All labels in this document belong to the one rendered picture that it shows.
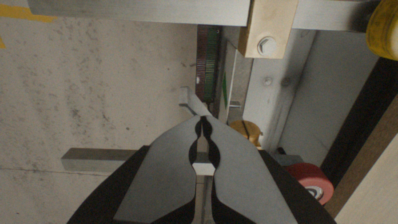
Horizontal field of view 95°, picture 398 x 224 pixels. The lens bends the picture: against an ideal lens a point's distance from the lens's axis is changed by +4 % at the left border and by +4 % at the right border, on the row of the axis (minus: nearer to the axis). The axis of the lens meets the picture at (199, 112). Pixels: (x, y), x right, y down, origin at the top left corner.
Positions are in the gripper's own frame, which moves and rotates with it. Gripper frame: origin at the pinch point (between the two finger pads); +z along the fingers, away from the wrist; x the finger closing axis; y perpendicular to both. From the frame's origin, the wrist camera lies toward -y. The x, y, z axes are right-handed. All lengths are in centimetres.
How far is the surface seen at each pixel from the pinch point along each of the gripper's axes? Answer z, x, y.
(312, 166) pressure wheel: 10.1, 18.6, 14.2
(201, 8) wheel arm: 12.8, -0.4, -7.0
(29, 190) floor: 99, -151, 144
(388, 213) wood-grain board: 8.3, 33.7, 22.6
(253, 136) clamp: 11.4, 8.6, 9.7
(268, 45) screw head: 10.7, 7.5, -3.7
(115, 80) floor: 98, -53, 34
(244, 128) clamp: 13.4, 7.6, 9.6
